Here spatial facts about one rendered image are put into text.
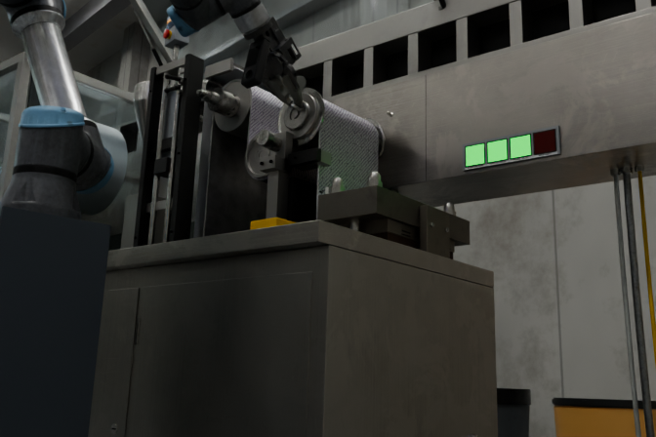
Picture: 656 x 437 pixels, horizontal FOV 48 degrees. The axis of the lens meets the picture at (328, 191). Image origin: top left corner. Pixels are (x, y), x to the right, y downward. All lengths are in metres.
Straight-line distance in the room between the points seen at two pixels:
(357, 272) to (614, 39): 0.84
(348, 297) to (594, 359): 3.29
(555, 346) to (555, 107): 2.97
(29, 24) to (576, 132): 1.24
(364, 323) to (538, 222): 3.50
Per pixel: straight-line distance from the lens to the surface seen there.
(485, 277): 1.78
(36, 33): 1.76
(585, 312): 4.55
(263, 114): 1.96
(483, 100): 1.90
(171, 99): 2.02
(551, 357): 4.65
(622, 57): 1.79
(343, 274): 1.31
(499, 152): 1.82
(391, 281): 1.44
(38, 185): 1.44
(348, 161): 1.80
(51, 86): 1.69
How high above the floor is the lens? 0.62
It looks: 15 degrees up
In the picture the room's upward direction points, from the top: 2 degrees clockwise
